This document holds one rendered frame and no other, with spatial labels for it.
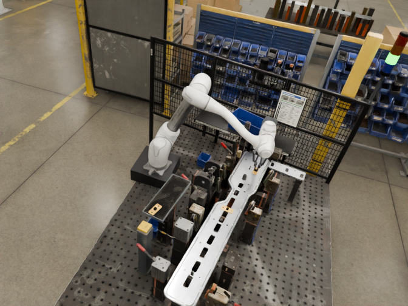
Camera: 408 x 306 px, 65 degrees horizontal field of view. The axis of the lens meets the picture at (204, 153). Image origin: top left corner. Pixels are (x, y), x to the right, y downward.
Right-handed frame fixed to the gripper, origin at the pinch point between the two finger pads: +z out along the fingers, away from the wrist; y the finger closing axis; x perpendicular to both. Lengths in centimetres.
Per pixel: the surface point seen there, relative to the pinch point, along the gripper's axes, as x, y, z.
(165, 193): -69, -41, -11
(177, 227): -84, -24, -6
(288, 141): 48, 14, 2
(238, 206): -40.3, 1.1, 4.6
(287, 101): 54, 2, -32
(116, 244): -90, -65, 34
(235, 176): -14.5, -11.5, 4.7
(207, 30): 191, -133, -17
